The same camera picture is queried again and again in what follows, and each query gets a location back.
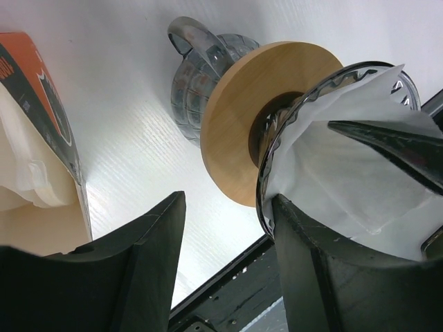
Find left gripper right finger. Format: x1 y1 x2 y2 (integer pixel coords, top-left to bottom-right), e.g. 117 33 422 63
272 195 442 331

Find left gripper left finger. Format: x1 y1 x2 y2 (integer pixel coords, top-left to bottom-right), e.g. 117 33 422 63
1 191 186 331

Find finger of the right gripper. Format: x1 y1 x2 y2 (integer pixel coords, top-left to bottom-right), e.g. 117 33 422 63
327 120 442 194

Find grey ribbed glass dripper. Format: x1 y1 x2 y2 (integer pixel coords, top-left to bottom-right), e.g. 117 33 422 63
259 62 427 237

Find white paper coffee filter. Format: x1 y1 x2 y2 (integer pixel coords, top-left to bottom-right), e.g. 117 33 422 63
257 62 442 261

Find orange filter box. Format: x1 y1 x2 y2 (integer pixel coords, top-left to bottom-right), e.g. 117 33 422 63
1 32 91 254

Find grey glass server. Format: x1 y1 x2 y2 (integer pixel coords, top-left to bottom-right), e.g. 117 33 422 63
168 17 260 147

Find paper coffee filters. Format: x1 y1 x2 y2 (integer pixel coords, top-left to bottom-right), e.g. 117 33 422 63
1 86 78 211

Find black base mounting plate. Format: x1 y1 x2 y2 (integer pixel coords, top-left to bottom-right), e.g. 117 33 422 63
168 88 443 332

